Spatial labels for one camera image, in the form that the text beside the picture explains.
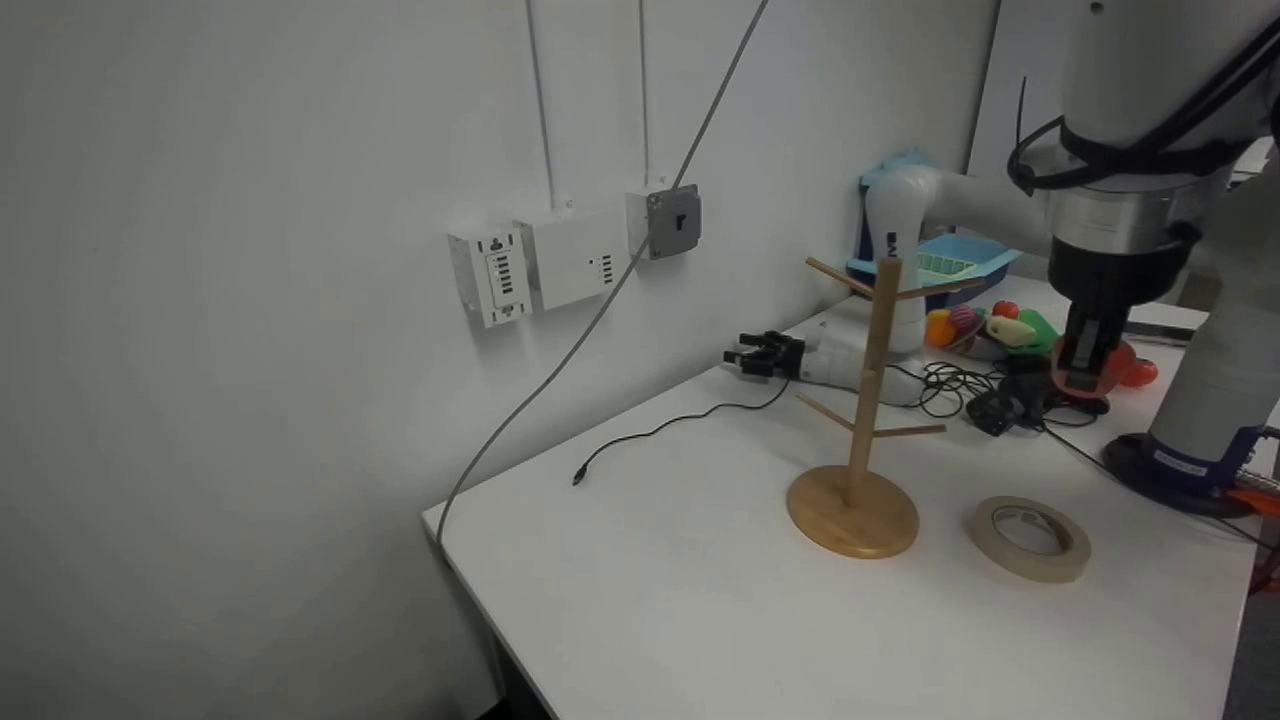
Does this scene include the beige masking tape roll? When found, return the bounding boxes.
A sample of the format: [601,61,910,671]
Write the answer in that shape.
[960,491,1095,586]

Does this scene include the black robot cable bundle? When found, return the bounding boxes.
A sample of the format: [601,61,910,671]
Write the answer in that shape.
[1003,11,1280,194]

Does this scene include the black Franka gripper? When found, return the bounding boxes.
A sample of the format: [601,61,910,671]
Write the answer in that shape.
[1047,235,1194,400]

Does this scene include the small labelled white wall box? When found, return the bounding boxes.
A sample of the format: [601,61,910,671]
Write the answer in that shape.
[442,220,535,332]

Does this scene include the small red object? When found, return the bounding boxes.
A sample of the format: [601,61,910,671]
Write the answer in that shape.
[1108,339,1163,392]

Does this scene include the thin black table cable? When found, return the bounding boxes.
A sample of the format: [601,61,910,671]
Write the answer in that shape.
[567,378,790,489]

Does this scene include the black handheld controller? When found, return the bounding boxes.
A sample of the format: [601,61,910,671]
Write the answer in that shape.
[996,354,1113,433]

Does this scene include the light blue navy box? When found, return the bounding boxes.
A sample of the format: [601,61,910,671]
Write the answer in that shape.
[851,154,1028,297]

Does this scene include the tangled black cable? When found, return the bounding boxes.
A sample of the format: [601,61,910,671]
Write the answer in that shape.
[915,354,1014,423]

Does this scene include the colourful plush parrot toy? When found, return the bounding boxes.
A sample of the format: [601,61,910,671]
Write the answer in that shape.
[919,297,1066,369]

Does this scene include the black power adapter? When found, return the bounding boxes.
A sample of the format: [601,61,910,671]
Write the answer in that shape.
[962,388,1023,439]

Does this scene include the black blue arm base mount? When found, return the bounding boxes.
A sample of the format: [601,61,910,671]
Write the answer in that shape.
[1100,423,1280,518]

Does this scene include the white wall conduit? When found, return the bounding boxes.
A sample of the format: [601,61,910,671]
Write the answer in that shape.
[521,0,561,214]
[632,0,655,193]

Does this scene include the black pen-like object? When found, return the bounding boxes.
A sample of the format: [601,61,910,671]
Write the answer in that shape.
[1128,312,1212,346]

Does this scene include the grey wall cable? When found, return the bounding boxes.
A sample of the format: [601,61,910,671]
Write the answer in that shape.
[429,0,776,542]

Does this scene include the wooden mug rack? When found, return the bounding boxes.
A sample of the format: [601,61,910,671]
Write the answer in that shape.
[779,251,950,563]

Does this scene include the grey junction box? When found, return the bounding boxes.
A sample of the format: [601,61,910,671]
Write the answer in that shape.
[624,180,706,265]

